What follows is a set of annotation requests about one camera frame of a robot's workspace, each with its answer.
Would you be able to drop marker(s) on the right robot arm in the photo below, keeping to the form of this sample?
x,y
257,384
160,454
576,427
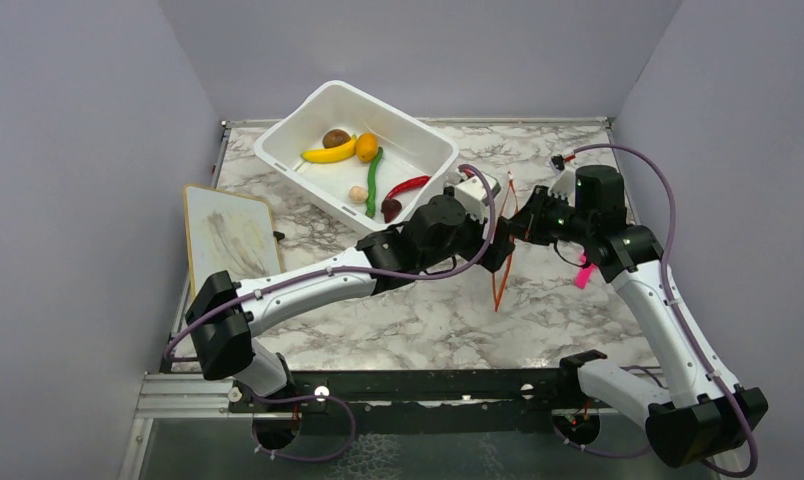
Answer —
x,y
703,410

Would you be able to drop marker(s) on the white plastic bin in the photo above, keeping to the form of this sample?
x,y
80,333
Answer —
x,y
411,149

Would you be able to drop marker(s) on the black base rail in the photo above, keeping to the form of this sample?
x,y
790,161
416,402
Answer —
x,y
413,402

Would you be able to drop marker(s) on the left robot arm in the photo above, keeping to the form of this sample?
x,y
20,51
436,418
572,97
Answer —
x,y
439,240

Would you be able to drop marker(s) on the green chili pepper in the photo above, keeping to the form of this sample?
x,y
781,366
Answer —
x,y
370,202

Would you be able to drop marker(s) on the brown kiwi fruit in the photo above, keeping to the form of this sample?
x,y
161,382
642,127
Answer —
x,y
334,138

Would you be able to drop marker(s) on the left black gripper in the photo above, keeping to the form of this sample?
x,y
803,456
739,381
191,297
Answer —
x,y
499,248

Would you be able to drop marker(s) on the red chili pepper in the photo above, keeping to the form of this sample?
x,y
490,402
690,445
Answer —
x,y
408,185

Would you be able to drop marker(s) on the dark red plum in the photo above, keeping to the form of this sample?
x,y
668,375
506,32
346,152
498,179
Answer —
x,y
390,209

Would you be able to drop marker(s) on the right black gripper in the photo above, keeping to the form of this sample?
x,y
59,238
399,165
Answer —
x,y
533,216

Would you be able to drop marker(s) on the white cutting board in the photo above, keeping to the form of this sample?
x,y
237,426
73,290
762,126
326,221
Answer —
x,y
228,231

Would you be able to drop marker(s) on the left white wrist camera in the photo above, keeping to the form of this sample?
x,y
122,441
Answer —
x,y
469,190

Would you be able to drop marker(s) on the clear zip top bag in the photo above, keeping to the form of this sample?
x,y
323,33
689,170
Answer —
x,y
500,278

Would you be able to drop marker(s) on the yellow banana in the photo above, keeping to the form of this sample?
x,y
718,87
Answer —
x,y
331,155

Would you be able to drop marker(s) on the orange citrus fruit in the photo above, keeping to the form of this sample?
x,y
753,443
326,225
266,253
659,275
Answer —
x,y
366,147

